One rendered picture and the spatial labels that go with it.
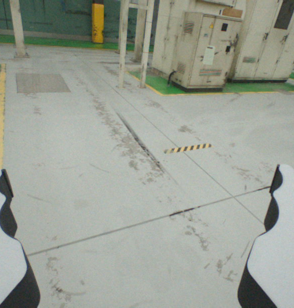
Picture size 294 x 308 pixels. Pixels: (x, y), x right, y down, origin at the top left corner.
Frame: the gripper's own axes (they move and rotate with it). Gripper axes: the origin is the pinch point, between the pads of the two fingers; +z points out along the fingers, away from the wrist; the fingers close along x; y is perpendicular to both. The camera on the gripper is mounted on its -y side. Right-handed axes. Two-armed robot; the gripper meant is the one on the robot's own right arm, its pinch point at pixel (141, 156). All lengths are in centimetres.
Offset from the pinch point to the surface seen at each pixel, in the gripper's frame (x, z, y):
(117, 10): -104, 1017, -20
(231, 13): 141, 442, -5
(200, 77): 96, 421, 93
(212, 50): 112, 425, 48
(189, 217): 27, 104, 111
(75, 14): -242, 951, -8
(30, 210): -73, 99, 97
